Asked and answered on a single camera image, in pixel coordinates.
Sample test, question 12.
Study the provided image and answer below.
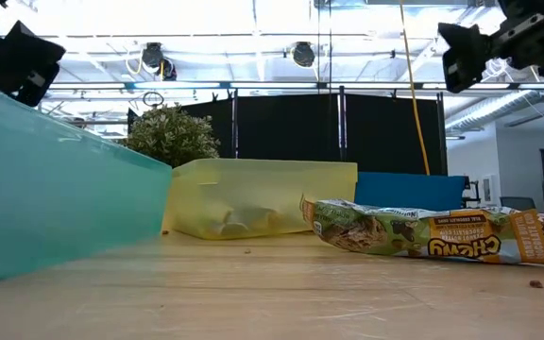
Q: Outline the black ceiling spotlight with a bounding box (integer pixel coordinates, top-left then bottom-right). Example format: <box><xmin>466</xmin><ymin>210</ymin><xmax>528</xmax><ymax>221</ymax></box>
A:
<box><xmin>140</xmin><ymin>41</ymin><xmax>165</xmax><ymax>69</ymax></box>
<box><xmin>292</xmin><ymin>41</ymin><xmax>316</xmax><ymax>68</ymax></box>

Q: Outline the blue plastic bin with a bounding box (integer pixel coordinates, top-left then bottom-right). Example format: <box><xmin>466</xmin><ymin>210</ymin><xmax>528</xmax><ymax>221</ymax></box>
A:
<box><xmin>354</xmin><ymin>171</ymin><xmax>468</xmax><ymax>213</ymax></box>

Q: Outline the yellow translucent plastic bin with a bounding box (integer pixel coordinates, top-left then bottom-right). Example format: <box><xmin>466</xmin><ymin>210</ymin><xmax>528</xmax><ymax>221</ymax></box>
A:
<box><xmin>161</xmin><ymin>157</ymin><xmax>359</xmax><ymax>241</ymax></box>

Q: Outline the green translucent plastic bin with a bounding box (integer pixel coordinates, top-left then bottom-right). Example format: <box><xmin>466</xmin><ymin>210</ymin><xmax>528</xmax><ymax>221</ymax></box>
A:
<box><xmin>0</xmin><ymin>80</ymin><xmax>174</xmax><ymax>289</ymax></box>

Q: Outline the black folding partition screen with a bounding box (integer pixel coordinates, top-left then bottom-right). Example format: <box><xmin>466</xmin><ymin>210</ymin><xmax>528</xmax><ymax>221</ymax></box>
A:
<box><xmin>180</xmin><ymin>86</ymin><xmax>447</xmax><ymax>177</ymax></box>

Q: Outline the long ceiling light strip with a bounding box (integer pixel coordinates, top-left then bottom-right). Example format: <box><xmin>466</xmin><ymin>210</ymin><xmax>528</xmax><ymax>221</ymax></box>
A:
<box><xmin>0</xmin><ymin>79</ymin><xmax>544</xmax><ymax>92</ymax></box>

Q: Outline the yellow hanging cable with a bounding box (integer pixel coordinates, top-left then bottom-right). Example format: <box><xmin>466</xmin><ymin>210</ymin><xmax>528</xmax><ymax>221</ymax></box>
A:
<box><xmin>397</xmin><ymin>0</ymin><xmax>432</xmax><ymax>177</ymax></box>

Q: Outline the small black ceiling fixture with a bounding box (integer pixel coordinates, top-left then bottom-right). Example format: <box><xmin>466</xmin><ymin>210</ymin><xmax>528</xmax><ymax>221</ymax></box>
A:
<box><xmin>159</xmin><ymin>57</ymin><xmax>179</xmax><ymax>82</ymax></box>

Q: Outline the green orange Chewy granola bar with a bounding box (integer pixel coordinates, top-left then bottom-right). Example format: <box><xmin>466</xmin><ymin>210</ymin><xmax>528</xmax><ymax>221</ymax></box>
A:
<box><xmin>299</xmin><ymin>195</ymin><xmax>544</xmax><ymax>265</ymax></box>

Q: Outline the small potted green plant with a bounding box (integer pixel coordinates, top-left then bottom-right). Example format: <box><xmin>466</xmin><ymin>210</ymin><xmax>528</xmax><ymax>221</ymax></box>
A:
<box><xmin>124</xmin><ymin>103</ymin><xmax>222</xmax><ymax>169</ymax></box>

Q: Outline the silver ventilation duct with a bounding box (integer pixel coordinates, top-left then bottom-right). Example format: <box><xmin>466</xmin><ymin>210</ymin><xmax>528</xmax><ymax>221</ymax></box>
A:
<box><xmin>445</xmin><ymin>89</ymin><xmax>544</xmax><ymax>136</ymax></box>

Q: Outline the black hanging ring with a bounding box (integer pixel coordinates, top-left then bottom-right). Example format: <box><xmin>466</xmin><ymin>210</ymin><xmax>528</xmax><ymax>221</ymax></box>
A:
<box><xmin>142</xmin><ymin>91</ymin><xmax>165</xmax><ymax>108</ymax></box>

